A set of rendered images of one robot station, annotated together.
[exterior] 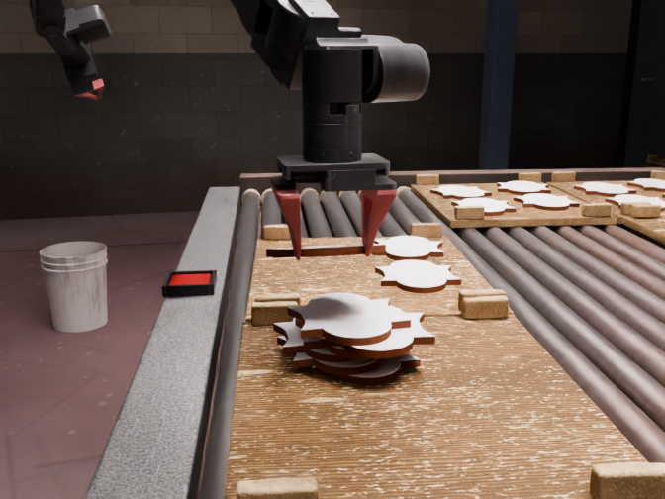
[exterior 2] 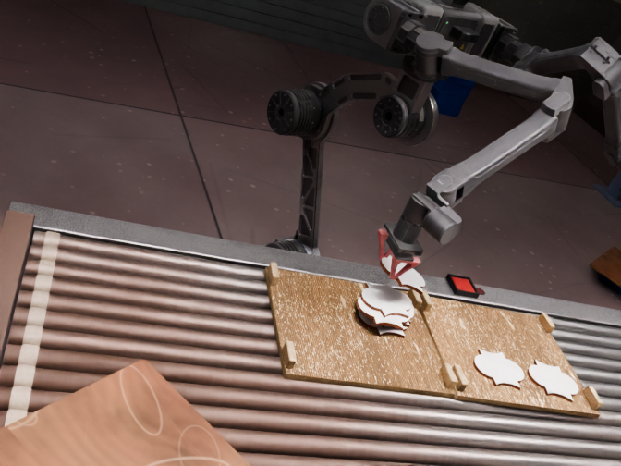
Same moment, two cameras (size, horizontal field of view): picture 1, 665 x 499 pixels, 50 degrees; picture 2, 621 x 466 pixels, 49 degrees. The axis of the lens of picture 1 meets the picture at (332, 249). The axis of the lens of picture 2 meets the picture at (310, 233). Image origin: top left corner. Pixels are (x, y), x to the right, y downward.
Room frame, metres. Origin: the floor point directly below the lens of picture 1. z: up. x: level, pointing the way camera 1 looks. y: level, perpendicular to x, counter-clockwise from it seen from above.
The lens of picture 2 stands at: (0.08, -1.24, 1.89)
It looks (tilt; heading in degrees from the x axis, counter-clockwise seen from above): 31 degrees down; 72
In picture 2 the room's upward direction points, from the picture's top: 23 degrees clockwise
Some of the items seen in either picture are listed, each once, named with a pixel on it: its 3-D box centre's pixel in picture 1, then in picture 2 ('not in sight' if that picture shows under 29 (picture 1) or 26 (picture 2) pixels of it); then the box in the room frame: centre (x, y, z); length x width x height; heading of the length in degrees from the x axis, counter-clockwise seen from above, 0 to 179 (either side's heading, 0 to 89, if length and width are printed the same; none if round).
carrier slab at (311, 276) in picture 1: (364, 273); (503, 353); (1.08, -0.05, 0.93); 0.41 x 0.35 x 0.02; 4
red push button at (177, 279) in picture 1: (190, 283); (462, 286); (1.05, 0.22, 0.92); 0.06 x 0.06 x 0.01; 5
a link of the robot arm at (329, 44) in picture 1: (336, 75); (420, 210); (0.70, 0.00, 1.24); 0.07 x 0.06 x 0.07; 123
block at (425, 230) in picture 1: (426, 230); (592, 398); (1.28, -0.17, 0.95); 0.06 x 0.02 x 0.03; 94
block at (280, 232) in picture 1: (279, 232); (546, 323); (1.27, 0.10, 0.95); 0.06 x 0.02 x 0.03; 94
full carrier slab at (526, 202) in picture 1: (503, 196); not in sight; (1.64, -0.39, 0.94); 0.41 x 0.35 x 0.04; 5
